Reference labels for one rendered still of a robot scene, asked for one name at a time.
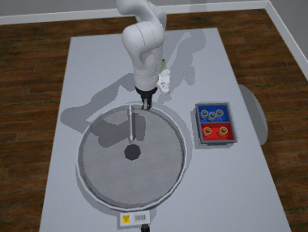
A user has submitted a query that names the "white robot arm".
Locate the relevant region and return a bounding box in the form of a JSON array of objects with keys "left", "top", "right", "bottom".
[{"left": 114, "top": 0, "right": 171, "bottom": 95}]

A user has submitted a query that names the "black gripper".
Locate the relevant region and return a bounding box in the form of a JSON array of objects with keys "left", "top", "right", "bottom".
[{"left": 135, "top": 86, "right": 157, "bottom": 110}]

